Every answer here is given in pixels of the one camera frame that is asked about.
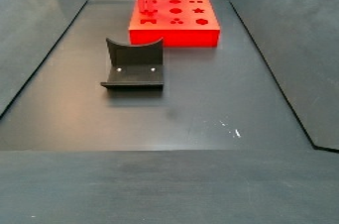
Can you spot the red shape-sorter block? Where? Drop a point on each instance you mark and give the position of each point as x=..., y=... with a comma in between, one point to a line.
x=184, y=23

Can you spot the black curved holder stand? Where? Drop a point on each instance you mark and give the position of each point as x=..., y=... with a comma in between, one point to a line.
x=136, y=65

